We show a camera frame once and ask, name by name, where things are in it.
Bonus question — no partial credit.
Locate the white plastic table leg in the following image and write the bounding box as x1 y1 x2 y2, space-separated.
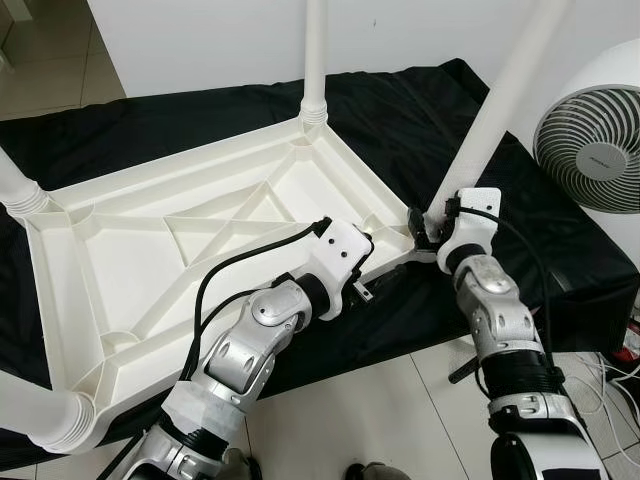
425 0 573 216
0 368 96 451
302 0 331 126
0 148 49 216

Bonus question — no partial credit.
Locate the white plastic table top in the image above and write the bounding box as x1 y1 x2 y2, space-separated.
20 115 436 453

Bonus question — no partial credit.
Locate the black tablecloth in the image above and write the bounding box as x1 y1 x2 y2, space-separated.
0 58 640 471

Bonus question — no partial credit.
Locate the white round fan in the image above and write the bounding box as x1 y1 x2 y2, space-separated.
533 40 640 213

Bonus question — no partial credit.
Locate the grey right robot foot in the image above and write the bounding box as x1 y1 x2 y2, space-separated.
345 462 411 480

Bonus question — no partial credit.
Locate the grey robot foot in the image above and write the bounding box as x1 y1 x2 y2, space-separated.
215 448 263 480
345 462 411 480

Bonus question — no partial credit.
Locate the grey left robot foot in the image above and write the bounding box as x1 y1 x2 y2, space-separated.
215 448 263 480

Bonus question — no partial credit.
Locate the red floor device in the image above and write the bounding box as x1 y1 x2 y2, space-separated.
614 320 640 364

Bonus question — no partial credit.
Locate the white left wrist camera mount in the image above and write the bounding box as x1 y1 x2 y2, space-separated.
305 218 376 319

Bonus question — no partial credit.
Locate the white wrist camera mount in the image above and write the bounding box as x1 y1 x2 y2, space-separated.
305 218 376 319
437 187 503 273

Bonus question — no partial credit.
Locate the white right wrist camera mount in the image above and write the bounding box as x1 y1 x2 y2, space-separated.
437 187 503 273

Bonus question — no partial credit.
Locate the white floor cable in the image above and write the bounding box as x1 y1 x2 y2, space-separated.
570 350 640 471

